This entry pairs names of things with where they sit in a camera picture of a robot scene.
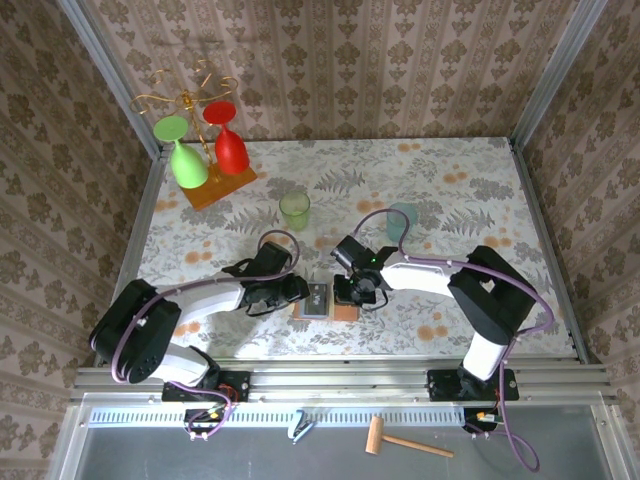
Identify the red plastic goblet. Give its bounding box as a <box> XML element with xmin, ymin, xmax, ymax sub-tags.
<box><xmin>202</xmin><ymin>99</ymin><xmax>250</xmax><ymax>176</ymax></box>

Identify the blue white clip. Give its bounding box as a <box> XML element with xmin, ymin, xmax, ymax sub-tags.
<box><xmin>289</xmin><ymin>409</ymin><xmax>314</xmax><ymax>445</ymax></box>

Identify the green plastic goblet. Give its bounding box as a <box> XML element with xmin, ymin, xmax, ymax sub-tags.
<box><xmin>152</xmin><ymin>114</ymin><xmax>210</xmax><ymax>190</ymax></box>

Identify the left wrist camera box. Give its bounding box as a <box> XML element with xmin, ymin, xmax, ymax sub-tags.
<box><xmin>252</xmin><ymin>241</ymin><xmax>295</xmax><ymax>277</ymax></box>

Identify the grey metal shelf panel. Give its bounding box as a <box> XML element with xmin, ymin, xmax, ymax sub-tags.
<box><xmin>74</xmin><ymin>424</ymin><xmax>616</xmax><ymax>480</ymax></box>

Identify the green translucent plastic cup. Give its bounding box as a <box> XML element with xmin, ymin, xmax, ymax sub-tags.
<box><xmin>278</xmin><ymin>190</ymin><xmax>312</xmax><ymax>232</ymax></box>

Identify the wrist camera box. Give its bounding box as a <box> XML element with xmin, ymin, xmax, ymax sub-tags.
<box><xmin>252</xmin><ymin>241</ymin><xmax>295</xmax><ymax>277</ymax></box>
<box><xmin>330</xmin><ymin>235</ymin><xmax>375</xmax><ymax>274</ymax></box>

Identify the pink card holder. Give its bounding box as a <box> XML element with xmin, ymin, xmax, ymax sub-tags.
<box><xmin>292</xmin><ymin>282</ymin><xmax>362</xmax><ymax>322</ymax></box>

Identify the black controller board with wires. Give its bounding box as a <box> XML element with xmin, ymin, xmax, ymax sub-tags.
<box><xmin>183</xmin><ymin>407</ymin><xmax>232</xmax><ymax>442</ymax></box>
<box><xmin>462</xmin><ymin>407</ymin><xmax>504</xmax><ymax>440</ymax></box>

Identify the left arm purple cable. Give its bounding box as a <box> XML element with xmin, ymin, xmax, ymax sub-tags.
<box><xmin>110</xmin><ymin>228</ymin><xmax>301</xmax><ymax>442</ymax></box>

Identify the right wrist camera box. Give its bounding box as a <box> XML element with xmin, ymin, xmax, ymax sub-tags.
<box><xmin>330</xmin><ymin>235</ymin><xmax>375</xmax><ymax>274</ymax></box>

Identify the floral patterned tablecloth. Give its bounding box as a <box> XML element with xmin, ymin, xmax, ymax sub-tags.
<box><xmin>115</xmin><ymin>138</ymin><xmax>576</xmax><ymax>359</ymax></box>

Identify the teal textured plastic cup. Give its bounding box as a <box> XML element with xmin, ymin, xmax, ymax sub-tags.
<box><xmin>385</xmin><ymin>201</ymin><xmax>419</xmax><ymax>242</ymax></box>

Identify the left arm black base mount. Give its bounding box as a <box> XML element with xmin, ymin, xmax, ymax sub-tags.
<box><xmin>162</xmin><ymin>369</ymin><xmax>251</xmax><ymax>404</ymax></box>

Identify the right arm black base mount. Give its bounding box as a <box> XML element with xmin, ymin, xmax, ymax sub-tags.
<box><xmin>427</xmin><ymin>368</ymin><xmax>520</xmax><ymax>403</ymax></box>

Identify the white slotted cable duct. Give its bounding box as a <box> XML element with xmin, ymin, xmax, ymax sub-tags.
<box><xmin>88</xmin><ymin>407</ymin><xmax>466</xmax><ymax>429</ymax></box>

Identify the dark grey credit card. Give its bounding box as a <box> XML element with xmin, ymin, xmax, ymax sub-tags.
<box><xmin>305</xmin><ymin>283</ymin><xmax>331</xmax><ymax>319</ymax></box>

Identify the wooden mallet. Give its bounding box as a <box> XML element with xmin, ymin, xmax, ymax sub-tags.
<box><xmin>364</xmin><ymin>415</ymin><xmax>455</xmax><ymax>459</ymax></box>

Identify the gold wire glass rack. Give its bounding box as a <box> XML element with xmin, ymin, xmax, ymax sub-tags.
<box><xmin>129</xmin><ymin>59</ymin><xmax>259</xmax><ymax>212</ymax></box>

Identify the aluminium extrusion frame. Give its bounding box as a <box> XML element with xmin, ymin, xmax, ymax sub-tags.
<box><xmin>49</xmin><ymin>0</ymin><xmax>626</xmax><ymax>480</ymax></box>

